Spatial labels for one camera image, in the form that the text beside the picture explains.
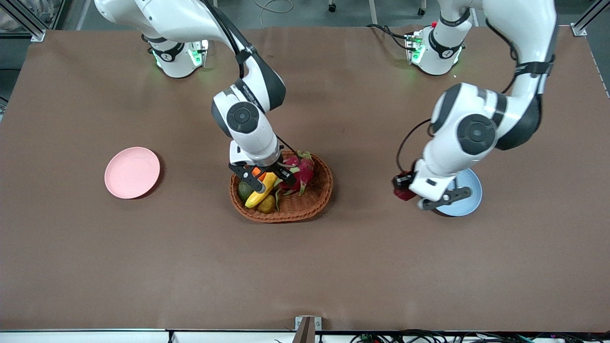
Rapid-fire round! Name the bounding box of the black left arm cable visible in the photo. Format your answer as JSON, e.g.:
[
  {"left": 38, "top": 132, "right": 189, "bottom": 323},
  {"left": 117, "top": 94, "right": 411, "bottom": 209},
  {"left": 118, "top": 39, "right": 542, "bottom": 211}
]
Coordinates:
[{"left": 396, "top": 118, "right": 433, "bottom": 176}]

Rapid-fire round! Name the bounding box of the white floor cable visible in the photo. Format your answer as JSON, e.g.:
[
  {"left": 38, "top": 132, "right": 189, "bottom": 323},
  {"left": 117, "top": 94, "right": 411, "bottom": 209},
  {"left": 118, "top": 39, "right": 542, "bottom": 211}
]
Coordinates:
[{"left": 254, "top": 0, "right": 295, "bottom": 28}]

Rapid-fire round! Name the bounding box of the brown wicker basket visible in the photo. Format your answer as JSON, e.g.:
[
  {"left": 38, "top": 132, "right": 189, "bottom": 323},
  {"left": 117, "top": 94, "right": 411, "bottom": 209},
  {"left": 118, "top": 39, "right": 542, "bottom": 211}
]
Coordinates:
[{"left": 229, "top": 151, "right": 334, "bottom": 223}]

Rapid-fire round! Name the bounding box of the black cable bundle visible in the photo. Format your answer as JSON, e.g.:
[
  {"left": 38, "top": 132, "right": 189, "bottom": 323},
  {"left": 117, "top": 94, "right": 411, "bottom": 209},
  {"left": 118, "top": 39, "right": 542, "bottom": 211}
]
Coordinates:
[{"left": 350, "top": 330, "right": 610, "bottom": 343}]

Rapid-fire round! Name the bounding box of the black base cable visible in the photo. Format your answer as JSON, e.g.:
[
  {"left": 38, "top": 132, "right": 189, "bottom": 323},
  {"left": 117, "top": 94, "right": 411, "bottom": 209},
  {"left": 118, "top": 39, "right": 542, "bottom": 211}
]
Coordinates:
[{"left": 366, "top": 24, "right": 411, "bottom": 51}]

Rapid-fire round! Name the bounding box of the dark red apple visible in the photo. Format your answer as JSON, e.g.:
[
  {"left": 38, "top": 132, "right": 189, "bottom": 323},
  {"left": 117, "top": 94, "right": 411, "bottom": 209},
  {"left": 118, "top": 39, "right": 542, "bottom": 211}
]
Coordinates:
[{"left": 394, "top": 183, "right": 418, "bottom": 202}]

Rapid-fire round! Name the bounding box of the aluminium frame post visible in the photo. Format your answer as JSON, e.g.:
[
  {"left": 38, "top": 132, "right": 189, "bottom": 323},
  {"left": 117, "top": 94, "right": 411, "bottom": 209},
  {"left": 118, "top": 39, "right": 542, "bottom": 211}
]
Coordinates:
[
  {"left": 571, "top": 0, "right": 610, "bottom": 38},
  {"left": 0, "top": 0, "right": 47, "bottom": 42}
]

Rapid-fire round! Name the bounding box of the olive green kiwi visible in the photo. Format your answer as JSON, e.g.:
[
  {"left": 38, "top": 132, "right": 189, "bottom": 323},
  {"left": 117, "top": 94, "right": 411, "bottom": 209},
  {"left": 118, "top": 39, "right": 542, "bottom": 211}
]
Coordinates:
[{"left": 257, "top": 193, "right": 278, "bottom": 214}]

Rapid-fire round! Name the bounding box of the pink dragon fruit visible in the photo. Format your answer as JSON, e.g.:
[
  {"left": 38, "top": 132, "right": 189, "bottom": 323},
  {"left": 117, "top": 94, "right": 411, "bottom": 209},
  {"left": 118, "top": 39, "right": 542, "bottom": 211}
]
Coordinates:
[{"left": 276, "top": 151, "right": 316, "bottom": 196}]

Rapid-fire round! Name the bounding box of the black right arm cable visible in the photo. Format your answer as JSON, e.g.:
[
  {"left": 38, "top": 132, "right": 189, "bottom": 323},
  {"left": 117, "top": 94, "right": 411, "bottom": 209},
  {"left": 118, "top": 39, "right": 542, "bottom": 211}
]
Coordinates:
[{"left": 198, "top": 0, "right": 255, "bottom": 79}]

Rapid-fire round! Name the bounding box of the pink round plate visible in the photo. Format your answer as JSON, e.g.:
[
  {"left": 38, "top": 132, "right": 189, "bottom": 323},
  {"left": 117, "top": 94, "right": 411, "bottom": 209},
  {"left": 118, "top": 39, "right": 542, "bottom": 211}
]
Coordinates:
[{"left": 104, "top": 147, "right": 161, "bottom": 200}]

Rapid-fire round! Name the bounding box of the table cover sheet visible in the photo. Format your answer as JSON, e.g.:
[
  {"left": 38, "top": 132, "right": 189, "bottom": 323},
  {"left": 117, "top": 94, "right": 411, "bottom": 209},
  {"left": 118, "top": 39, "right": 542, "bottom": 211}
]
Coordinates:
[{"left": 0, "top": 25, "right": 610, "bottom": 333}]

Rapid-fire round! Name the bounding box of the yellow banana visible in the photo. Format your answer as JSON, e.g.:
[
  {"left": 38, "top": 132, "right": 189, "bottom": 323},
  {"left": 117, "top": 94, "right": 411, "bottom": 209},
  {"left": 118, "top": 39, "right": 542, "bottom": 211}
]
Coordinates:
[{"left": 244, "top": 171, "right": 279, "bottom": 209}]

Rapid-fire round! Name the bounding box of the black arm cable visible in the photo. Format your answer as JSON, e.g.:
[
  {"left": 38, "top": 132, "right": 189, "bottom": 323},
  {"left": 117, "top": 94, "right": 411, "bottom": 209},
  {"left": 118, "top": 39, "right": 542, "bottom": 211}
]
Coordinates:
[
  {"left": 396, "top": 118, "right": 433, "bottom": 176},
  {"left": 198, "top": 0, "right": 255, "bottom": 79}
]

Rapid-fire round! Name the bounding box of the light blue round plate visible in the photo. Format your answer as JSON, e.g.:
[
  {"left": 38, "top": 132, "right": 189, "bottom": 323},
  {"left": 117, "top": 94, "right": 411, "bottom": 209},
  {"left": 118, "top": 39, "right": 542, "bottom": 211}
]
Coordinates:
[{"left": 436, "top": 168, "right": 483, "bottom": 217}]

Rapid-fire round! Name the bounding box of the grey metal table bracket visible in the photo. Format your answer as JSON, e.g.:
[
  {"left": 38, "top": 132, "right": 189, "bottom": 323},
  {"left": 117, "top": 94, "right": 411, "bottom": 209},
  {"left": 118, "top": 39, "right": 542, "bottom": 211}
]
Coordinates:
[{"left": 292, "top": 315, "right": 323, "bottom": 343}]

